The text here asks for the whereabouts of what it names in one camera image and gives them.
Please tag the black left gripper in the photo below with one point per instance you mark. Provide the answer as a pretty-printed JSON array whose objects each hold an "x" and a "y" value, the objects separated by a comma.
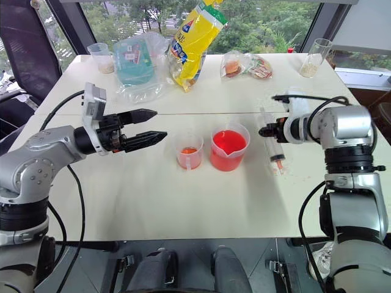
[{"x": 110, "y": 134}]

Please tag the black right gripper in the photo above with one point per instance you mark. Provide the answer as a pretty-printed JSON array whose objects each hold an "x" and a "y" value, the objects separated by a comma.
[{"x": 277, "y": 129}]

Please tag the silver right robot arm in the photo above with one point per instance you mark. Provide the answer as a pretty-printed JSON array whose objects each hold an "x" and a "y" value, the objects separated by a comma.
[{"x": 351, "y": 128}]

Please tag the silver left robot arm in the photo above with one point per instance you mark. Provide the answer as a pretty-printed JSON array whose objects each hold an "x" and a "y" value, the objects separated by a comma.
[{"x": 36, "y": 149}]

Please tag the clear plastic syringe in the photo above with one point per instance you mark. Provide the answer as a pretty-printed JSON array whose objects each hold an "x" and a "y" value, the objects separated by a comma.
[{"x": 275, "y": 152}]

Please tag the large beaker with red liquid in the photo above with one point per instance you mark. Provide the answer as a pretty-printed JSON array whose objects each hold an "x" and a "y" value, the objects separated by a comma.
[{"x": 228, "y": 146}]

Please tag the small beaker with red liquid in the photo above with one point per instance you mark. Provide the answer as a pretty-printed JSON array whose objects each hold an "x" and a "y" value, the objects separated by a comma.
[{"x": 189, "y": 152}]

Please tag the clear measuring cup with grain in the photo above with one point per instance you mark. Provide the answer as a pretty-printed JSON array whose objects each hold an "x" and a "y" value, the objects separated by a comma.
[{"x": 102, "y": 58}]

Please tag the teal pack in clear bag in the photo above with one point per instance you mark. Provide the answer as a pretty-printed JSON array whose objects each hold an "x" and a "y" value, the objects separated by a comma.
[{"x": 134, "y": 64}]

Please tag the clear bag of snacks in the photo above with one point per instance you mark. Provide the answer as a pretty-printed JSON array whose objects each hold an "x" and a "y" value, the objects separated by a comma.
[{"x": 244, "y": 67}]

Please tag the tall clear glass with grain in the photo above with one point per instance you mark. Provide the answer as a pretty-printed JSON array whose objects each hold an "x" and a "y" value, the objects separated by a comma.
[{"x": 314, "y": 58}]

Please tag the yellow snack bag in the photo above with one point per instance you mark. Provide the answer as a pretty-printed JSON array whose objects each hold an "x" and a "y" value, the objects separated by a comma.
[{"x": 192, "y": 45}]

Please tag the brown wooden cabinet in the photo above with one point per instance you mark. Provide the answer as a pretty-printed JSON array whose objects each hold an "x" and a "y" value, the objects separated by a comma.
[{"x": 371, "y": 97}]

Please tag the black metal clamp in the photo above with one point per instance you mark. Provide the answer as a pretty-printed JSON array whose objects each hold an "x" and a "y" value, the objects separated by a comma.
[
  {"x": 126, "y": 263},
  {"x": 275, "y": 266}
]

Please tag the black office chair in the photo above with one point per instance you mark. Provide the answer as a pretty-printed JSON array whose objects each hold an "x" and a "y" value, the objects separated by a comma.
[{"x": 27, "y": 49}]

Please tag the white sneaker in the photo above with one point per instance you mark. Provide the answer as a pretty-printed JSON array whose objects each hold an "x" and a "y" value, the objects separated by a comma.
[{"x": 320, "y": 259}]

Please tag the dark rounded shape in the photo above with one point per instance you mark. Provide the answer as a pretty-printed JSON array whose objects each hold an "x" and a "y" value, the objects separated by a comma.
[
  {"x": 152, "y": 271},
  {"x": 230, "y": 271}
]

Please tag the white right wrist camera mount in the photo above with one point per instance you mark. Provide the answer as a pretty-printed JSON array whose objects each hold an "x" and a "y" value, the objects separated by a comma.
[{"x": 297, "y": 105}]

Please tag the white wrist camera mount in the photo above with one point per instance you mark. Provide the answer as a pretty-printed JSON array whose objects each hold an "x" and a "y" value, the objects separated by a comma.
[
  {"x": 297, "y": 105},
  {"x": 91, "y": 103}
]

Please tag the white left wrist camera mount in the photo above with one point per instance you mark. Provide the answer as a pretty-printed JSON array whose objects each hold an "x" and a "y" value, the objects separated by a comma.
[{"x": 91, "y": 103}]

